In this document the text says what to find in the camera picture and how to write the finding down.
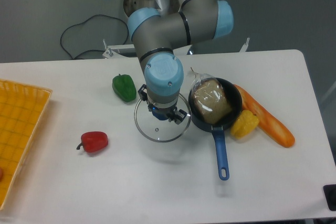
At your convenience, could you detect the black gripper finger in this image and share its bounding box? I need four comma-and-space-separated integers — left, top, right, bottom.
168, 108, 185, 124
138, 84, 148, 102

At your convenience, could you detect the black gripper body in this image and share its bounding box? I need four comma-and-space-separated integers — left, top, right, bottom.
147, 98, 178, 121

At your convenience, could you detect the glass pot lid blue knob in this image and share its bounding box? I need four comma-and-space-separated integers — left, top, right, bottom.
134, 94, 191, 143

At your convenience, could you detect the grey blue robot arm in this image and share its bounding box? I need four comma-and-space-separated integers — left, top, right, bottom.
127, 0, 234, 124

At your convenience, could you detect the green bell pepper toy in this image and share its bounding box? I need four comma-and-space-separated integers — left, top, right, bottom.
112, 74, 137, 102

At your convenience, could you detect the bagged brown bread slice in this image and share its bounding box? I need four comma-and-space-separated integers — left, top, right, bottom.
191, 68, 233, 124

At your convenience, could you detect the yellow bell pepper toy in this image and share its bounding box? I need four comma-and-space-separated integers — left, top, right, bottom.
230, 110, 260, 139

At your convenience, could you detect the red bell pepper toy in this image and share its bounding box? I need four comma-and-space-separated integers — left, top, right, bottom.
76, 131, 108, 153

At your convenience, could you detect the orange baguette toy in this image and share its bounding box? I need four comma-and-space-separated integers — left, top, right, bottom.
235, 84, 295, 148

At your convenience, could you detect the yellow plastic basket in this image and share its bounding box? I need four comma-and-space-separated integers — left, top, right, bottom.
1, 79, 53, 209

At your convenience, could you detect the black device at table edge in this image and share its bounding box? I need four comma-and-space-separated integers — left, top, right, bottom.
323, 184, 336, 211

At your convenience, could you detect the blue handled saucepan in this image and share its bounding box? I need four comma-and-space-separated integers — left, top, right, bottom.
188, 78, 242, 180

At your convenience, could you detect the black cable on floor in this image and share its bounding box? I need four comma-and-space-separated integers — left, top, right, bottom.
60, 14, 130, 60

